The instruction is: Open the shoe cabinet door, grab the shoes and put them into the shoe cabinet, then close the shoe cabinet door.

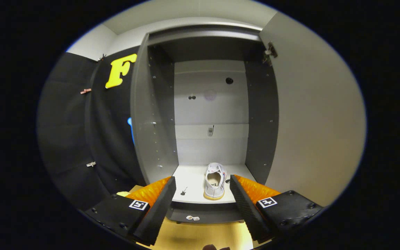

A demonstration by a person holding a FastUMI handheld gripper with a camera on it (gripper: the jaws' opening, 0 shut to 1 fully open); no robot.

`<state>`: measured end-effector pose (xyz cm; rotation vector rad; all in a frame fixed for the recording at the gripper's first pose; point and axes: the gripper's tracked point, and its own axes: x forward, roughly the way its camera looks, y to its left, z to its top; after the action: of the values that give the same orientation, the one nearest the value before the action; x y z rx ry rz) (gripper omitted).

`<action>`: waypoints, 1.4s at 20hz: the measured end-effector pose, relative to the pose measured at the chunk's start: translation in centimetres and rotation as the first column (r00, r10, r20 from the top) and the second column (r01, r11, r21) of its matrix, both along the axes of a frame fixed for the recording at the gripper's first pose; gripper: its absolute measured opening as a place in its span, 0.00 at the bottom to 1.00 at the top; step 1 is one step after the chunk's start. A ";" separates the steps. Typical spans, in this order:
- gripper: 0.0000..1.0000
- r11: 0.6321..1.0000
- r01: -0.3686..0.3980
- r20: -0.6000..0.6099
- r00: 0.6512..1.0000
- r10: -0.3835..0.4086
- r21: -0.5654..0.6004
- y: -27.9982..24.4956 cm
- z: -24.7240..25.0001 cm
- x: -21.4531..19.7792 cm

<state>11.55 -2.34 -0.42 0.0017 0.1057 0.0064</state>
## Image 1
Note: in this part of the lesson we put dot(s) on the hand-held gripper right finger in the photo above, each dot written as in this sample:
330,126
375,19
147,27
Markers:
247,211

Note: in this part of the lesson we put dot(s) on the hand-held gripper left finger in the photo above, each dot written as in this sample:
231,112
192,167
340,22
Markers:
158,217

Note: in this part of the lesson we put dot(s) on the white canvas shoe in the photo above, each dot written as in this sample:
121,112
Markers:
215,185

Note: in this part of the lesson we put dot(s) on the grey shoe cabinet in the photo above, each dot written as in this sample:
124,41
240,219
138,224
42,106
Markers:
144,121

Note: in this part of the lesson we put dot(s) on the light cabinet shelf board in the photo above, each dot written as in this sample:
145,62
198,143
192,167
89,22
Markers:
193,180

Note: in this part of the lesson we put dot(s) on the metal door hinge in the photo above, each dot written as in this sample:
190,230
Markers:
270,53

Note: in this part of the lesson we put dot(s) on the yellow plush toy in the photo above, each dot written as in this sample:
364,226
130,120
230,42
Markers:
123,193

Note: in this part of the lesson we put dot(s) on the silver cloth clip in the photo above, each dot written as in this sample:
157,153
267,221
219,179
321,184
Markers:
91,164

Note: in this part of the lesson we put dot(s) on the black backdrop cloth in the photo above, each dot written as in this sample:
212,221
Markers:
68,132

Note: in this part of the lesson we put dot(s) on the brown cloth clip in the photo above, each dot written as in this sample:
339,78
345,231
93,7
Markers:
85,91

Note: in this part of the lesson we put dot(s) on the black cloth clip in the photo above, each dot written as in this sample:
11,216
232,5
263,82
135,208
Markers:
102,57

